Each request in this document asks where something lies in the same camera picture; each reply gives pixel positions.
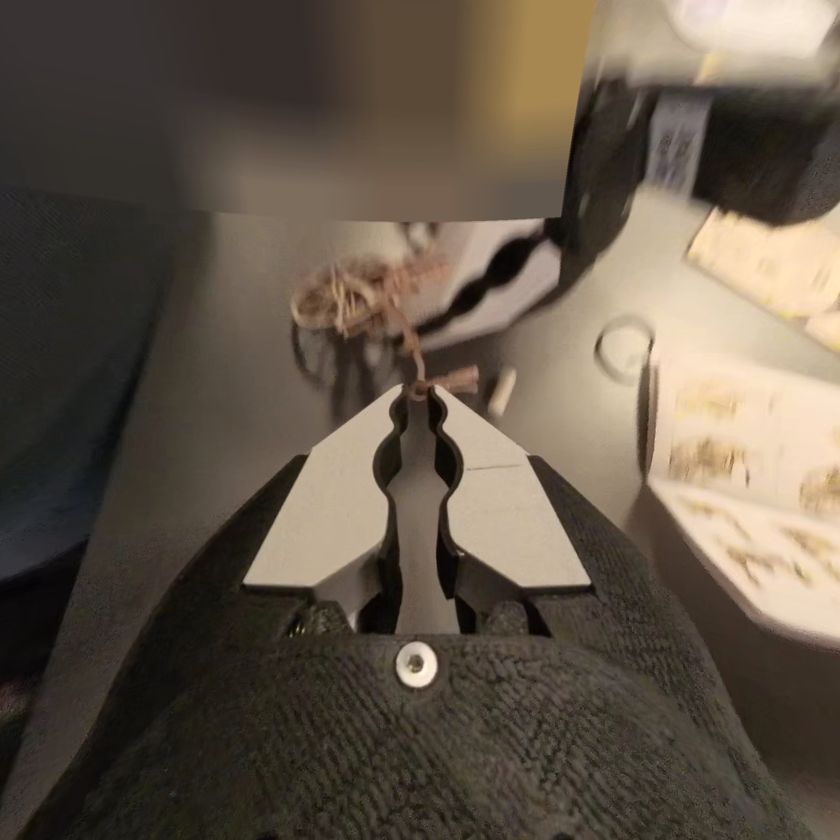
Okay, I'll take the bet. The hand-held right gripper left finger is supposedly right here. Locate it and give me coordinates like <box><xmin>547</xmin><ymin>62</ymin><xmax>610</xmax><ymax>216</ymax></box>
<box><xmin>241</xmin><ymin>384</ymin><xmax>403</xmax><ymax>601</ymax></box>

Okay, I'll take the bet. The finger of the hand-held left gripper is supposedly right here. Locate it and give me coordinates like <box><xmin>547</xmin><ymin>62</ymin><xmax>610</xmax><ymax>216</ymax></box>
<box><xmin>420</xmin><ymin>222</ymin><xmax>547</xmax><ymax>329</ymax></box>
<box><xmin>420</xmin><ymin>238</ymin><xmax>565</xmax><ymax>350</ymax></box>

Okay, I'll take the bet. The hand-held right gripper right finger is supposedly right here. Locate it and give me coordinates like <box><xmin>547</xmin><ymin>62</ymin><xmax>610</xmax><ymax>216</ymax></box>
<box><xmin>430</xmin><ymin>384</ymin><xmax>595</xmax><ymax>601</ymax></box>

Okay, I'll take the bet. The curved wooden frame part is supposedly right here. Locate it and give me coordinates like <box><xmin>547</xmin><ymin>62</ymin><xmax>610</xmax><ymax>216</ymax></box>
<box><xmin>386</xmin><ymin>282</ymin><xmax>435</xmax><ymax>400</ymax></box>

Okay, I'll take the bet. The wooden spoked wheel model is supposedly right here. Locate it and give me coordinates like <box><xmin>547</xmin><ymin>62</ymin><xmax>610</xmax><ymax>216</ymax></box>
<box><xmin>290</xmin><ymin>255</ymin><xmax>455</xmax><ymax>343</ymax></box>

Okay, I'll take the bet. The large wooden parts sheet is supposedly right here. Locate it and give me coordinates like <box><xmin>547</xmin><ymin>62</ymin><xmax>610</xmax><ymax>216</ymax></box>
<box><xmin>685</xmin><ymin>209</ymin><xmax>840</xmax><ymax>324</ymax></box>

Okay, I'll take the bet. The small white peg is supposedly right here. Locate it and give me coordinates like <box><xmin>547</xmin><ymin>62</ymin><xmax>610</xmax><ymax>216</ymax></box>
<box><xmin>488</xmin><ymin>368</ymin><xmax>518</xmax><ymax>416</ymax></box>

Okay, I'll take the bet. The illustrated instruction booklet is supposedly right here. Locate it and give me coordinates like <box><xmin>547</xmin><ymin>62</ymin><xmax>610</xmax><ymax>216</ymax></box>
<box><xmin>646</xmin><ymin>346</ymin><xmax>840</xmax><ymax>641</ymax></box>

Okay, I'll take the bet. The black wire ring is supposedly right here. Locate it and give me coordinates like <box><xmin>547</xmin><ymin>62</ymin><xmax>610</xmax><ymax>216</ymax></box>
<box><xmin>595</xmin><ymin>316</ymin><xmax>656</xmax><ymax>383</ymax></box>

